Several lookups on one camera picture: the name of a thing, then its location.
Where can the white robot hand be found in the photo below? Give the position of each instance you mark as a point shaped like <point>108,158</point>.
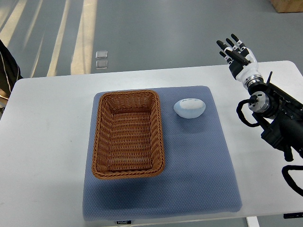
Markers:
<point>242,62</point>

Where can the white table leg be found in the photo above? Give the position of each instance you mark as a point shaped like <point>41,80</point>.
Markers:
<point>252,221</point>

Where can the black table bracket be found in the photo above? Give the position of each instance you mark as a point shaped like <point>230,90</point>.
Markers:
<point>293,215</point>

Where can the light blue plush toy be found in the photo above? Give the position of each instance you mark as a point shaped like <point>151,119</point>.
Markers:
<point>189,108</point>

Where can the brown wicker basket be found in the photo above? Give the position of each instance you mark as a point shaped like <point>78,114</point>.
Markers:
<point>128,140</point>

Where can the wooden box corner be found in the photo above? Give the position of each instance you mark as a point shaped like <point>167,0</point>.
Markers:
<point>288,6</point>

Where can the dark clothed person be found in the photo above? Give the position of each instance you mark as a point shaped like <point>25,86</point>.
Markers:
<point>9,73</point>

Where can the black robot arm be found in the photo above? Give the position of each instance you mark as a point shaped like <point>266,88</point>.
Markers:
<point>276,112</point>

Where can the blue quilted mat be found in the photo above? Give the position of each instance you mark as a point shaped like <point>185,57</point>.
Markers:
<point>198,177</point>

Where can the black table label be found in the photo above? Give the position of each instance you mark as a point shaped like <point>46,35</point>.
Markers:
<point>124,222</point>

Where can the lower metal floor plate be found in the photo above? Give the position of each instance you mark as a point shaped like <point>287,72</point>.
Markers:
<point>101,64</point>

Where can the metal floor plate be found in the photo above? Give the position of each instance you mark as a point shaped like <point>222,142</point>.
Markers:
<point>101,64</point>
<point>101,54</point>

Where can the upper metal floor plate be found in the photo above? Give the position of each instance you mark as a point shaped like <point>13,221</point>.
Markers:
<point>101,54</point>

